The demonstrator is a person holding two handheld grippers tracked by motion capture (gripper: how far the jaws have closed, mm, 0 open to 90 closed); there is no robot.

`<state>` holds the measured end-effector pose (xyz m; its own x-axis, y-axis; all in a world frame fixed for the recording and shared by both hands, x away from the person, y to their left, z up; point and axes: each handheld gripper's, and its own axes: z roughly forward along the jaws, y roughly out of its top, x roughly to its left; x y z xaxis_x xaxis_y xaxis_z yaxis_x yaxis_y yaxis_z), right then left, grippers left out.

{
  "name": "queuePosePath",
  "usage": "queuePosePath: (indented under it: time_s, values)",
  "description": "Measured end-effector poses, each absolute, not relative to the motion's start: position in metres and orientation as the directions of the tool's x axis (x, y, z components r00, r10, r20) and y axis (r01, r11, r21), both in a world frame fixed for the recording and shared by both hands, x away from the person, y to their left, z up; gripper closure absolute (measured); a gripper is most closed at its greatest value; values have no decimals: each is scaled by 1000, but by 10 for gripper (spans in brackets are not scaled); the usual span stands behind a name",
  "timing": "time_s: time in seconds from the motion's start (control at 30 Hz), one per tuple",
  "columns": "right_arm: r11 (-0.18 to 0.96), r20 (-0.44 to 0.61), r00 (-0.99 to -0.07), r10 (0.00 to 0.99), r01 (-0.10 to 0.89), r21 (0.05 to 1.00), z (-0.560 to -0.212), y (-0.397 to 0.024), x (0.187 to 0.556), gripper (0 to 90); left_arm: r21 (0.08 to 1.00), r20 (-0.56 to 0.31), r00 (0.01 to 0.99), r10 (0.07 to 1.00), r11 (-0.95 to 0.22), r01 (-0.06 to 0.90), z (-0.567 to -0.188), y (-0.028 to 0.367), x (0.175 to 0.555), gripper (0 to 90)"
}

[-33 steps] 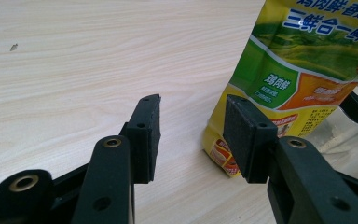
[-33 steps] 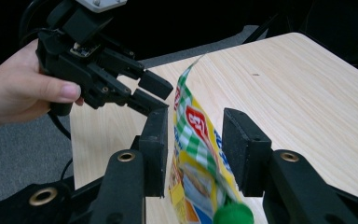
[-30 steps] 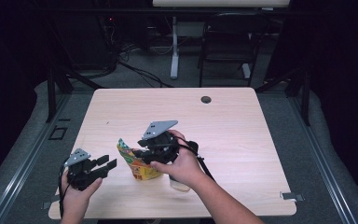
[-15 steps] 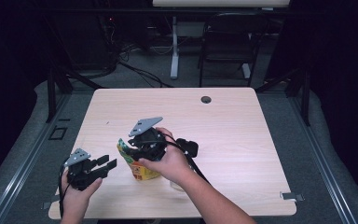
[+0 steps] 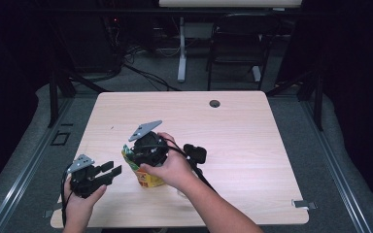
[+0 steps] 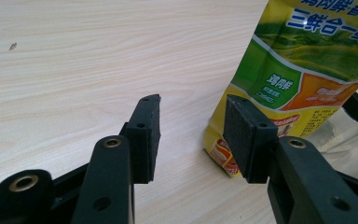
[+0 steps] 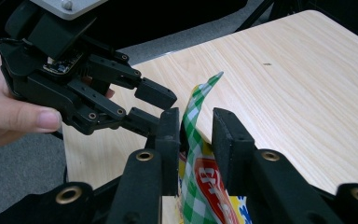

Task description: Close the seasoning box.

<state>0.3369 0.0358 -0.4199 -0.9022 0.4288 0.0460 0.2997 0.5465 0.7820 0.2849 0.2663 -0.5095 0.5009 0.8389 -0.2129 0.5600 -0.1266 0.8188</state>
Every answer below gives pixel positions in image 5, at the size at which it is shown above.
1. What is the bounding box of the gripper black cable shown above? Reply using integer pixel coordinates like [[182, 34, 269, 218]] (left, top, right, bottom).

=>
[[59, 167, 76, 228], [135, 137, 219, 194]]

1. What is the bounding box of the aluminium floor rail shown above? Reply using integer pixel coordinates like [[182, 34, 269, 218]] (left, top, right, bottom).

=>
[[0, 96, 75, 233], [298, 96, 373, 233]]

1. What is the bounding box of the black floor cable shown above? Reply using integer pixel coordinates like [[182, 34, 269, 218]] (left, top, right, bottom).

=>
[[121, 62, 182, 92]]

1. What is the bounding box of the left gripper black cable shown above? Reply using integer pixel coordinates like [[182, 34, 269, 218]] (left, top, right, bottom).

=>
[[59, 167, 76, 228]]

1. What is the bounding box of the person's right hand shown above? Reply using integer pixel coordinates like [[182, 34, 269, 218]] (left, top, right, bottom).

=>
[[138, 131, 196, 192]]

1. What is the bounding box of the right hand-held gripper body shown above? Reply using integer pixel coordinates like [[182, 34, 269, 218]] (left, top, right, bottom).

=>
[[127, 119, 170, 168]]

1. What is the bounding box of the white desk leg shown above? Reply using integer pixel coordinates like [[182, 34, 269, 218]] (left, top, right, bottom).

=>
[[177, 17, 188, 83], [251, 65, 262, 83]]

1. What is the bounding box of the black chair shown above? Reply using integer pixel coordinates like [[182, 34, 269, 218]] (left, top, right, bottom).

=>
[[205, 13, 282, 92]]

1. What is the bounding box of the black metal frame stand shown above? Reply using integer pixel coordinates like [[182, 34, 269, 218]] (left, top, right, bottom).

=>
[[264, 68, 325, 132], [47, 68, 109, 128]]

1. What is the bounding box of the dark equipment cabinet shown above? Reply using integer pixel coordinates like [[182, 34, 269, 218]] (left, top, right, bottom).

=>
[[56, 14, 124, 74]]

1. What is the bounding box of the metal table bracket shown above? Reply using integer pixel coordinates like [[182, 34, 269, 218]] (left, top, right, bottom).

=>
[[291, 199, 319, 210], [43, 202, 64, 218]]

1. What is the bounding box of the yellow snack bag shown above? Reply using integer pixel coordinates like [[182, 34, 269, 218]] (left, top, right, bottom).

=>
[[120, 143, 167, 189]]

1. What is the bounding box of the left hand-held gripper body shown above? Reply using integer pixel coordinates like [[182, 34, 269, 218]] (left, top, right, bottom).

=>
[[66, 153, 106, 199]]

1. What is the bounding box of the person's left hand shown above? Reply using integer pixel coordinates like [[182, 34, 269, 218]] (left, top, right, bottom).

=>
[[62, 177, 108, 226]]

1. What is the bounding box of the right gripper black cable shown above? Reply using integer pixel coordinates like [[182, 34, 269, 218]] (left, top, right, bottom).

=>
[[135, 137, 219, 194]]

